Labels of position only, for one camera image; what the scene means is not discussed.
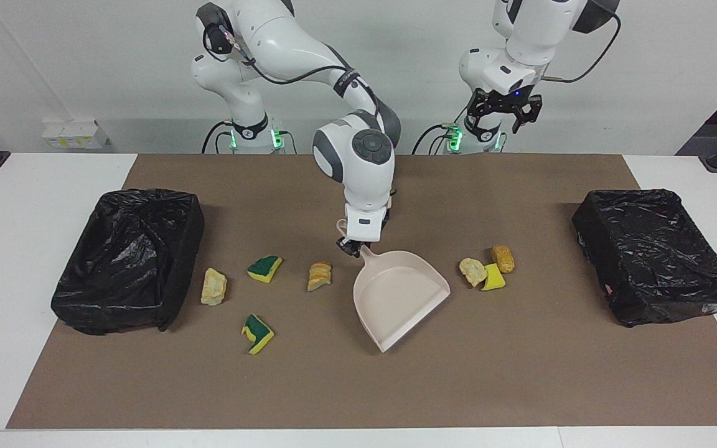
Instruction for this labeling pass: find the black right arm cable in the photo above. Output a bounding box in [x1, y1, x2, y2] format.
[200, 6, 359, 85]

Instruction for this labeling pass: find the black bin with pink patch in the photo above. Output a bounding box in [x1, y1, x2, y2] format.
[572, 189, 717, 328]

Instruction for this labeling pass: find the beige plastic dustpan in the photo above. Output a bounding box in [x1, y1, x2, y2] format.
[335, 219, 451, 354]

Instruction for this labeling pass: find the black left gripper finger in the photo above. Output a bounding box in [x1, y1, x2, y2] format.
[510, 95, 543, 135]
[465, 92, 490, 133]

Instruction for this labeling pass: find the sliced bread piece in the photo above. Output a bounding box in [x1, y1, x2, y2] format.
[307, 261, 333, 292]

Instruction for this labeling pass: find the black right base cable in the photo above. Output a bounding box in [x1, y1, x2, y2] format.
[201, 121, 236, 155]

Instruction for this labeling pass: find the brown table mat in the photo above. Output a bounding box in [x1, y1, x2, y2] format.
[7, 154, 717, 430]

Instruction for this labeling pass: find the white wall outlet box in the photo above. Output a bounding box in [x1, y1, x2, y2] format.
[42, 120, 110, 150]

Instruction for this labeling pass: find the black base cable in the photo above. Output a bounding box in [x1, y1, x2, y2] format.
[201, 121, 236, 155]
[412, 123, 460, 155]

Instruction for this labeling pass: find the notched green yellow sponge piece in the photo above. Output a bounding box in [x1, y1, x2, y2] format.
[241, 314, 275, 355]

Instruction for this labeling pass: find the black bag-lined bin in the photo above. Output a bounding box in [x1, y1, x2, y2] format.
[50, 189, 205, 335]

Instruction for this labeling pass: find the black left base cable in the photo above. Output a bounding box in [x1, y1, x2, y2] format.
[412, 123, 460, 155]

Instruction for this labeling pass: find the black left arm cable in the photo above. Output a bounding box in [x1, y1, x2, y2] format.
[544, 12, 622, 84]

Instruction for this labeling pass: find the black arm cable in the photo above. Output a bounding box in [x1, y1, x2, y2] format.
[200, 6, 359, 85]
[544, 12, 622, 84]

